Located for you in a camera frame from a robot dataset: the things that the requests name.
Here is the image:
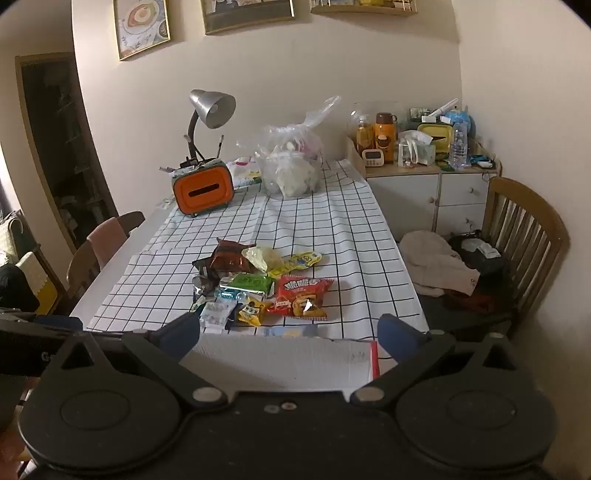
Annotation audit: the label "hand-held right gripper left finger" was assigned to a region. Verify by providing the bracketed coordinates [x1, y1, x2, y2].
[44, 313, 230, 409]

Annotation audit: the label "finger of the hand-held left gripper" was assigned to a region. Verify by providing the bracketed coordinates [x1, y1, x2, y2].
[0, 308, 85, 334]

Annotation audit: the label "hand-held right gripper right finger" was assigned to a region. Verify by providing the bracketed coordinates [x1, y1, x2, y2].
[349, 314, 532, 408]

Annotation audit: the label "white snack packet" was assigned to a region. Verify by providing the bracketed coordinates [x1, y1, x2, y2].
[199, 301, 238, 334]

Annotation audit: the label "dark chocolate bar wrapper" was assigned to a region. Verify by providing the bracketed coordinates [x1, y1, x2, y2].
[191, 272, 222, 308]

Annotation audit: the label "small yellow snack packet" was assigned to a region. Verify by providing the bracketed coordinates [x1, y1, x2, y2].
[235, 298, 273, 328]

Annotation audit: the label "green snack packet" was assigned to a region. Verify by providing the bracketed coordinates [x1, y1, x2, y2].
[218, 272, 276, 300]

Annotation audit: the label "brown foil snack packet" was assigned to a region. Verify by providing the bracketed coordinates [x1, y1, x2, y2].
[193, 239, 257, 276]

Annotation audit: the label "red snack packet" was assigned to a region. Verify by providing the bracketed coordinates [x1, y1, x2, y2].
[265, 274, 334, 320]

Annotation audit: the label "light blue biscuit packet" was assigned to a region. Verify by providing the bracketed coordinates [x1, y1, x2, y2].
[253, 325, 320, 339]

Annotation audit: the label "white cardboard box red edges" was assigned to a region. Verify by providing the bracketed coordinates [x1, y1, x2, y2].
[182, 325, 382, 394]

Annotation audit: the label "pale yellow snack packet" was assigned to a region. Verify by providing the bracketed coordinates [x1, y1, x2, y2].
[242, 247, 284, 273]

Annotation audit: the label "yellow cartoon snack packet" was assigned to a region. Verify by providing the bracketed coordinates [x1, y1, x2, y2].
[268, 250, 324, 278]

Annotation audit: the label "yellow cushioned chair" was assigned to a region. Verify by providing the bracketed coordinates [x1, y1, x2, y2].
[16, 251, 58, 315]

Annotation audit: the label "brown wooden chair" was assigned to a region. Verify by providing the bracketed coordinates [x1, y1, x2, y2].
[67, 239, 101, 301]
[117, 211, 146, 236]

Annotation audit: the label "black bag green trim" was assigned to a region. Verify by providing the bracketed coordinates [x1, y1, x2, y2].
[0, 265, 40, 312]

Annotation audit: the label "beige cloth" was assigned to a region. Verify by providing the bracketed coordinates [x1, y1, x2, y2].
[398, 231, 481, 298]

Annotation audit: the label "dark red cloth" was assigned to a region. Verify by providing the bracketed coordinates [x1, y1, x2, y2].
[445, 286, 492, 315]

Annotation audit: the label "pale tote bag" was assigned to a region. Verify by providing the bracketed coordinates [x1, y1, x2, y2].
[0, 210, 26, 259]

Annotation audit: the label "black pouch white label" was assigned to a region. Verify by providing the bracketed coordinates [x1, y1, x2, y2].
[448, 231, 511, 278]

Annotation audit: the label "white checked tablecloth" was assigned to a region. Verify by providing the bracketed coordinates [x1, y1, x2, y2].
[85, 157, 430, 342]

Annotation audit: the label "white drawer cabinet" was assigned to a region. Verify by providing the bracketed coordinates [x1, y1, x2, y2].
[347, 134, 504, 241]

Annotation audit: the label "orange tissue box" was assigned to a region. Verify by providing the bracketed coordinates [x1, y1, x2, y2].
[172, 159, 235, 217]

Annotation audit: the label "white patterned packet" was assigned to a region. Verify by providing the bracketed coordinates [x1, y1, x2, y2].
[226, 156, 264, 189]

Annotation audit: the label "dark wooden doorway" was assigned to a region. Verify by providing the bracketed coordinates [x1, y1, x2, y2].
[15, 53, 118, 252]

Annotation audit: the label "slatted wooden chair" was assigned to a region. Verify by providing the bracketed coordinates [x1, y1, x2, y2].
[418, 176, 571, 342]

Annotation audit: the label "green tissue pack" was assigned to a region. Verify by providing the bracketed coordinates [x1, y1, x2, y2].
[397, 130, 437, 167]

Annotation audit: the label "clear plastic bag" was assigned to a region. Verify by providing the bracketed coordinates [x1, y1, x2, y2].
[236, 95, 342, 200]

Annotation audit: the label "orange thermos bottle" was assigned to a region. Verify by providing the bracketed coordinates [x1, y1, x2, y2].
[374, 112, 399, 163]

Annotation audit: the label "yellow liquid bottle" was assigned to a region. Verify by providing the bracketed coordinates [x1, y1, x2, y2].
[355, 117, 376, 158]

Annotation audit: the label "clear water bottle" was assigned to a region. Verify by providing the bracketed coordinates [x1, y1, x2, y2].
[450, 122, 469, 169]

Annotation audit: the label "silver desk lamp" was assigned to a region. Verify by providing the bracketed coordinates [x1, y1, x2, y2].
[182, 89, 237, 169]

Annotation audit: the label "blue plastic packet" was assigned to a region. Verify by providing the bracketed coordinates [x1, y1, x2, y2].
[443, 108, 476, 137]

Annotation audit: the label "white tube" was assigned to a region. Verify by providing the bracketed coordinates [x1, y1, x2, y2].
[427, 98, 460, 118]

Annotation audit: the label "gold framed food picture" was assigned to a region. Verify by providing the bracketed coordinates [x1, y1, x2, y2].
[113, 0, 171, 62]

